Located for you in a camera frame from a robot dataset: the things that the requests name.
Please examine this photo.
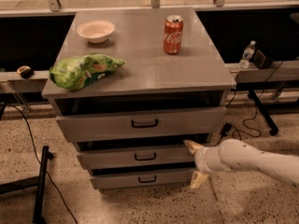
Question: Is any black yellow tape measure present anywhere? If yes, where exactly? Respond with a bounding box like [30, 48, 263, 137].
[17, 65, 34, 78]

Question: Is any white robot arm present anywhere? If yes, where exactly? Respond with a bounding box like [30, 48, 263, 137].
[184, 139, 299, 189]

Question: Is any white bowl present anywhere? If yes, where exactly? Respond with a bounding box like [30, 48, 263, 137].
[77, 21, 115, 44]

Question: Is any green chip bag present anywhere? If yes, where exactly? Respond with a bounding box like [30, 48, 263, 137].
[50, 53, 125, 91]

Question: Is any small black box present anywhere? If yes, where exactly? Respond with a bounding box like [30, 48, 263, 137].
[253, 49, 273, 69]

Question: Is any grey top drawer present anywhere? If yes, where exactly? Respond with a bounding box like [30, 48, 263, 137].
[56, 106, 226, 143]

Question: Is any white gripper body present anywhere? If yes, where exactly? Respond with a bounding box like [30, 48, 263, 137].
[194, 147, 222, 174]

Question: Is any black floor stand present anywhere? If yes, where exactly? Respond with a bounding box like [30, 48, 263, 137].
[0, 146, 54, 224]

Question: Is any grey drawer cabinet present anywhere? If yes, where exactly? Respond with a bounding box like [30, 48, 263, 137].
[42, 7, 235, 178]

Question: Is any black stand leg right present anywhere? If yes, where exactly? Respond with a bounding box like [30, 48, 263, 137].
[248, 90, 278, 136]

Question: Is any grey bottom drawer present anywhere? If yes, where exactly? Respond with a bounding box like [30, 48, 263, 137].
[91, 167, 194, 189]

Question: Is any black cable left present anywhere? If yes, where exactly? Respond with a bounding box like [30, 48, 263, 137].
[0, 103, 78, 224]

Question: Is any red cola can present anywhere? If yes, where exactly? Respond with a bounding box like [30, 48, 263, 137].
[164, 15, 184, 54]

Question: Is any clear water bottle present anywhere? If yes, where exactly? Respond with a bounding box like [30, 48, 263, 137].
[239, 41, 256, 69]

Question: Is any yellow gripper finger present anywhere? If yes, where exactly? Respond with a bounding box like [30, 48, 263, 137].
[190, 171, 208, 189]
[183, 140, 204, 155]

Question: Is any grey drawer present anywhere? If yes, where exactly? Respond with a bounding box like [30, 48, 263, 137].
[56, 106, 226, 143]
[78, 144, 194, 170]
[91, 167, 194, 189]

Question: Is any black power adapter cable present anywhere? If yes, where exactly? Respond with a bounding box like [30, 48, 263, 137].
[212, 59, 285, 147]

